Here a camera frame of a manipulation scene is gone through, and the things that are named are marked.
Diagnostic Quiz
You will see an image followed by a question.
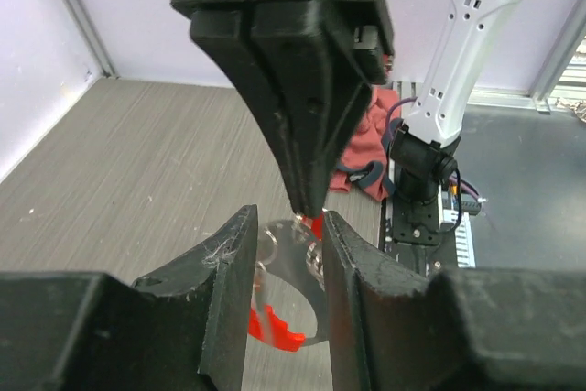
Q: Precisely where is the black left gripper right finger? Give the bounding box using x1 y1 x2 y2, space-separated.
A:
323 211 585 390

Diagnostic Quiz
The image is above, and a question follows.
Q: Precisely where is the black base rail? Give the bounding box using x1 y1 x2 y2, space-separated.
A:
377 81 461 273

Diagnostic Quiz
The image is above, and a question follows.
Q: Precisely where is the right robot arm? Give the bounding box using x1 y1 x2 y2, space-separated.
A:
170 0 522 217

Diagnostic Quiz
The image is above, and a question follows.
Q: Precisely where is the crumpled maroon shirt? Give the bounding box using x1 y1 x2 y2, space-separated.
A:
329 88 399 201

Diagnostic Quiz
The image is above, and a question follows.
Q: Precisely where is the slotted cable duct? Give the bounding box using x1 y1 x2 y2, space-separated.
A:
440 177 483 268

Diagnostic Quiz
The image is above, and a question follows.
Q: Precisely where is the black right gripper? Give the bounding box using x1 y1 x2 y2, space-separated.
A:
170 0 395 217

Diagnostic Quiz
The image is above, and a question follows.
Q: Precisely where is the metal key organizer red handle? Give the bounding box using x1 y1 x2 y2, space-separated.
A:
248 215 329 353

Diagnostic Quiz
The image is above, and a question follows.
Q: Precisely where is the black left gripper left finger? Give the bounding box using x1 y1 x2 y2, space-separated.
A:
1 205 258 390

